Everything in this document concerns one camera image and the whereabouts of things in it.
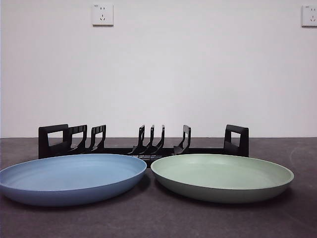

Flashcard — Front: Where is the blue round plate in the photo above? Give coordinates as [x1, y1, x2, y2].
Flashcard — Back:
[0, 153, 148, 207]

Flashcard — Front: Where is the green round plate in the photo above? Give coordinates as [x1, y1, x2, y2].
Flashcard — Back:
[150, 153, 295, 204]

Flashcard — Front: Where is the black plate rack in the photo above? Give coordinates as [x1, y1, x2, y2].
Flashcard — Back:
[38, 123, 250, 160]

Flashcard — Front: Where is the white wall socket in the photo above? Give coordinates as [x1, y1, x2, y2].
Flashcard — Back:
[92, 3, 114, 27]
[301, 4, 317, 28]

